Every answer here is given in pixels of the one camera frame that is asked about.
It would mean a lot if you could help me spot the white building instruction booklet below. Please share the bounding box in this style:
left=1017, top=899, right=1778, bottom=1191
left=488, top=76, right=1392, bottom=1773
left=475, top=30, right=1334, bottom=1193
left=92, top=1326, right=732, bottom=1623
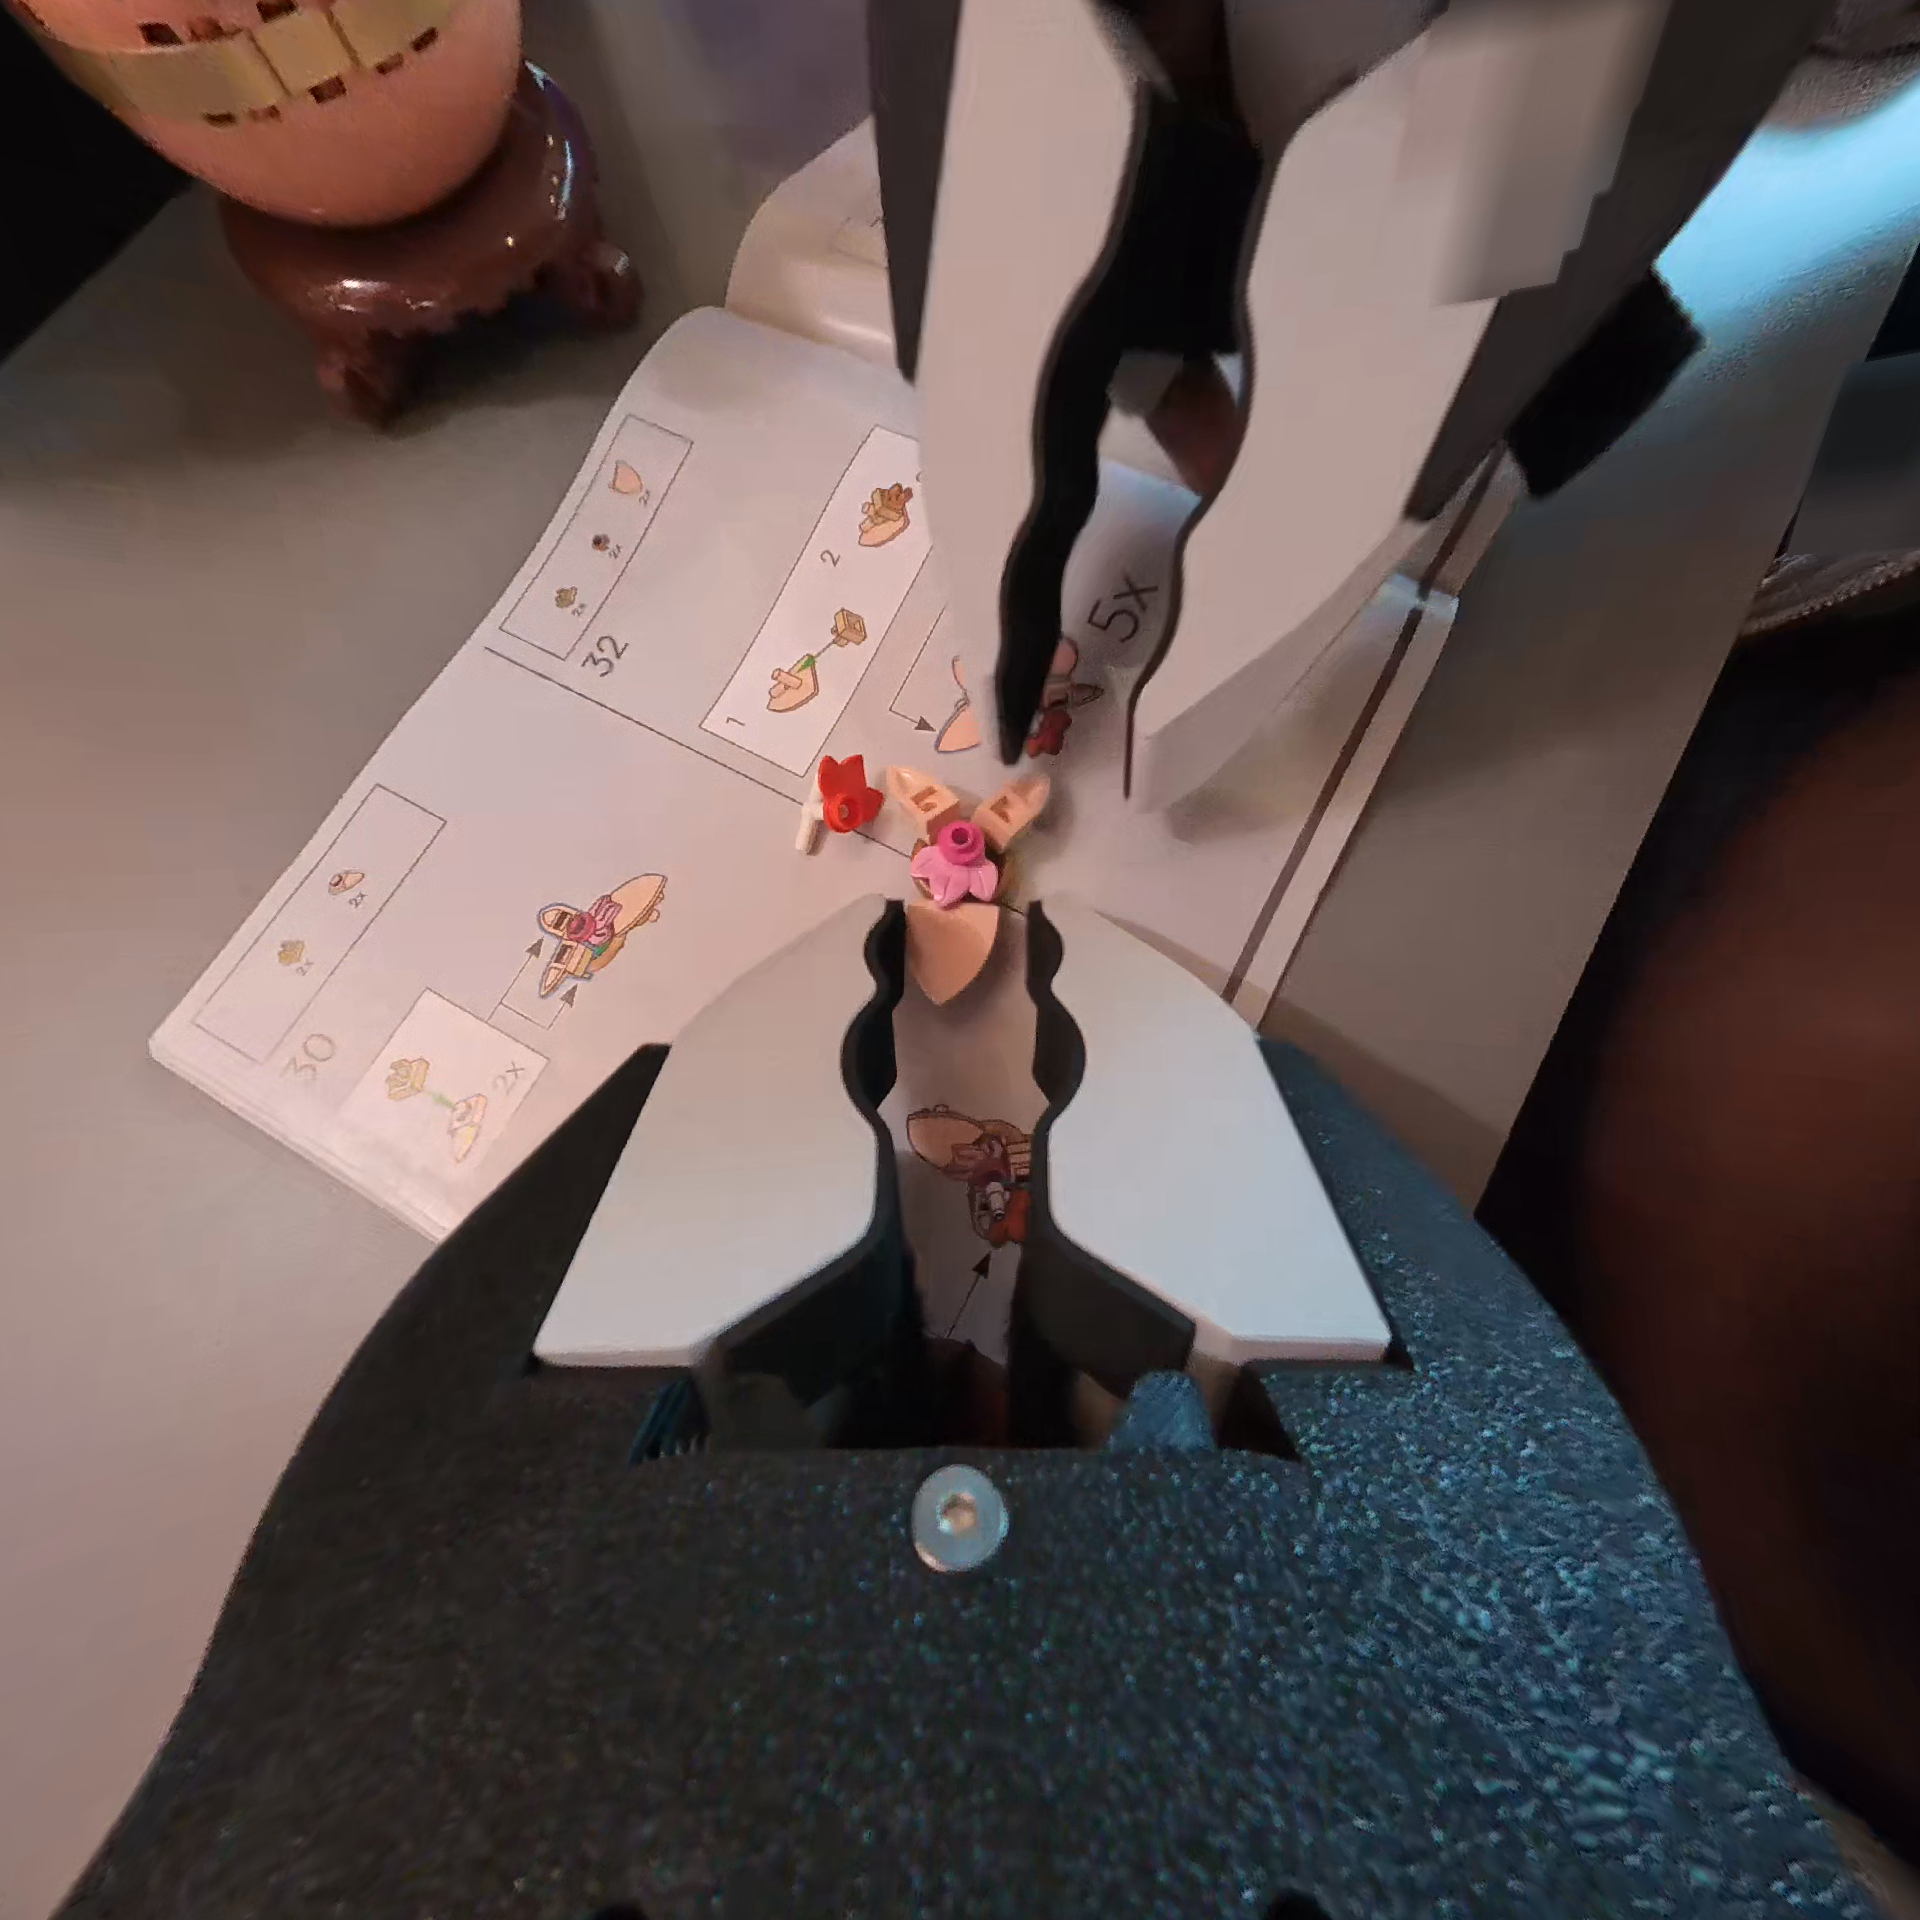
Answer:
left=147, top=113, right=1509, bottom=1358

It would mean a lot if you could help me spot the person's leg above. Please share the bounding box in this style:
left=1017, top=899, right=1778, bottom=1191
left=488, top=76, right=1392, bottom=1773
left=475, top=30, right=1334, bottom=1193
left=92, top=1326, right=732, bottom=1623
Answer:
left=1477, top=601, right=1920, bottom=1892

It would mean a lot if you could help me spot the person's right hand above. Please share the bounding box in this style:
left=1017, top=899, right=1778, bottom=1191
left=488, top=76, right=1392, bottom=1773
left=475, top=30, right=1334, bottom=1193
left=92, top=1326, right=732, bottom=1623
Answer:
left=1148, top=358, right=1251, bottom=495

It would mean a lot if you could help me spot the red flower brick white stem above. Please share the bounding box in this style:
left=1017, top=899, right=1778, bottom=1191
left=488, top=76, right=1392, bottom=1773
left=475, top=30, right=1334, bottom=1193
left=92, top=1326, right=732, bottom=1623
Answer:
left=792, top=750, right=882, bottom=860

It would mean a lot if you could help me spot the pink egg ornament gold band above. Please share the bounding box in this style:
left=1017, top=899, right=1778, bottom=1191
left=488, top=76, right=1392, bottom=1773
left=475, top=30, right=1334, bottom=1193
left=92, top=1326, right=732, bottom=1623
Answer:
left=23, top=0, right=529, bottom=231

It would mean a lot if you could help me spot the grey zip jacket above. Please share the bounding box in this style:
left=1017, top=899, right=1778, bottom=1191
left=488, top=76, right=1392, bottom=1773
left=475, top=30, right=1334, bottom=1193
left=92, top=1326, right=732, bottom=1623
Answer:
left=1739, top=542, right=1920, bottom=639

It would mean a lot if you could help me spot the brown carved ornament stand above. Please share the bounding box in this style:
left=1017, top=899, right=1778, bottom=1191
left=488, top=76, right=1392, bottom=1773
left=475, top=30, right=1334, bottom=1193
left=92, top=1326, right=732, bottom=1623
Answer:
left=216, top=60, right=647, bottom=432

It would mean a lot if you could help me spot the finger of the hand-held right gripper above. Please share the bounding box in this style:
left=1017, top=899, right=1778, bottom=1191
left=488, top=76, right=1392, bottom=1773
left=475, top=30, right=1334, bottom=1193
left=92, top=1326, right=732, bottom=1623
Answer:
left=1122, top=0, right=1659, bottom=814
left=866, top=0, right=1158, bottom=771

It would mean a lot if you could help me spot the black cardboard box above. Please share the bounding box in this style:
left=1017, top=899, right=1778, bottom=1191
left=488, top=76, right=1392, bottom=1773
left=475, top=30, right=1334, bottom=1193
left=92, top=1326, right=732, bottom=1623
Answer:
left=0, top=14, right=197, bottom=362

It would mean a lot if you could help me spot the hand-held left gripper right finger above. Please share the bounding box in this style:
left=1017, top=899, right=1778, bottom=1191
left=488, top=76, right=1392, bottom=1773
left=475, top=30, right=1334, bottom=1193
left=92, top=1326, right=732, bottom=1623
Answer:
left=1009, top=894, right=1401, bottom=1448

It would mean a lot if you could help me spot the tan petal assembly pink flower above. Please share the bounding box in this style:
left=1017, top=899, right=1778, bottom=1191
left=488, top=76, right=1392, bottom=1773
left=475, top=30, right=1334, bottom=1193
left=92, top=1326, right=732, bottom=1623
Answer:
left=882, top=763, right=1055, bottom=1009

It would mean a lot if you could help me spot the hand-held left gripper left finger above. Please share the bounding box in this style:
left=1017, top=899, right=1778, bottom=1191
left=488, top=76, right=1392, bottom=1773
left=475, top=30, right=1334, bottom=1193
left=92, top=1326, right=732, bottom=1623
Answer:
left=531, top=894, right=925, bottom=1448

